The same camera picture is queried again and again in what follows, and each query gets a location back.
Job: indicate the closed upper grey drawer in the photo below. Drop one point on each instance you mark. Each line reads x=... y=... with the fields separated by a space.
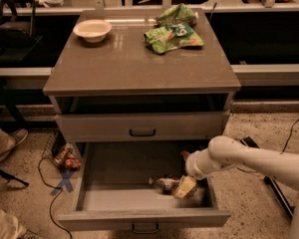
x=134 y=127

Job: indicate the open lower grey drawer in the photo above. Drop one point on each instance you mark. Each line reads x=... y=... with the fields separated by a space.
x=113 y=190

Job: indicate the person's knee lower left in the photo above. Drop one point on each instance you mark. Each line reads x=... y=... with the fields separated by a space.
x=10 y=226

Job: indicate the grey drawer cabinet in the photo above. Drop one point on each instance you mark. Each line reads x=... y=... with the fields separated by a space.
x=122 y=76

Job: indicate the green chip bag front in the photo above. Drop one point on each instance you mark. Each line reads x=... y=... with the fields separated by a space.
x=172 y=37

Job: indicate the black power adapter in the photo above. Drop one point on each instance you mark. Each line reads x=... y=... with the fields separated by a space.
x=248 y=141

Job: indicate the green chip bag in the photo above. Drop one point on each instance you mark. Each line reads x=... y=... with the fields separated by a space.
x=176 y=15
x=172 y=37

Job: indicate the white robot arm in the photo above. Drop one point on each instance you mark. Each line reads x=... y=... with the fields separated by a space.
x=223 y=152

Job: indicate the black chair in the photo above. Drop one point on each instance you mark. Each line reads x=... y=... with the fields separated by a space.
x=17 y=29

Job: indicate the wire basket with snacks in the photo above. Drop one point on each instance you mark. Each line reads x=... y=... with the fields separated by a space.
x=61 y=153

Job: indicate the green chip bag rear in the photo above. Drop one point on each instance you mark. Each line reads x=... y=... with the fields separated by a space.
x=176 y=15

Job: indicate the clear plastic water bottle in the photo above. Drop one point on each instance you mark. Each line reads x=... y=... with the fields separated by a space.
x=166 y=184

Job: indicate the person's shoe and leg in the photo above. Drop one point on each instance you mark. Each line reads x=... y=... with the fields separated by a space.
x=8 y=141

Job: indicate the blue tape cross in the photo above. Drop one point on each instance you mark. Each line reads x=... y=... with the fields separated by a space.
x=65 y=182

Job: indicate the black metal stand leg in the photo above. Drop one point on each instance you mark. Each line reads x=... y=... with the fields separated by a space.
x=280 y=196

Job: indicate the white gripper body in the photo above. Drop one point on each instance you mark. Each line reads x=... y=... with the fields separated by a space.
x=191 y=168

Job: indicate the white paper bowl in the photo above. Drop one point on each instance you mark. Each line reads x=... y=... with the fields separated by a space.
x=92 y=31

